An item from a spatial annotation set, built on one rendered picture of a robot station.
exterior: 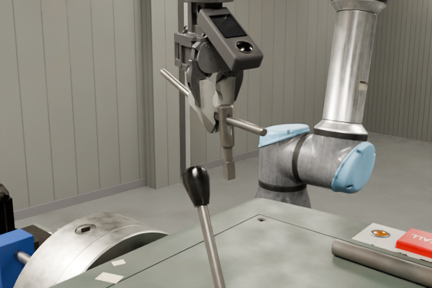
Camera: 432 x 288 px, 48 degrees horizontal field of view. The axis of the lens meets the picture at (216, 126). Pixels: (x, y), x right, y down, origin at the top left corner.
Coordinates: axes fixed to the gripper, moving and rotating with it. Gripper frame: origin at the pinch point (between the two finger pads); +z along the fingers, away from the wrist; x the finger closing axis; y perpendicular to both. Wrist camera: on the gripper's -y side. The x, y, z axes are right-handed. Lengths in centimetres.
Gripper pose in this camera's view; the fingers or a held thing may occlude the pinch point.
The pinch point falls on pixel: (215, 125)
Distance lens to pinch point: 75.6
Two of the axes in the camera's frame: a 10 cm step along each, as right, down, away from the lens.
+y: -5.0, -2.7, 8.2
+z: -0.1, 9.5, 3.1
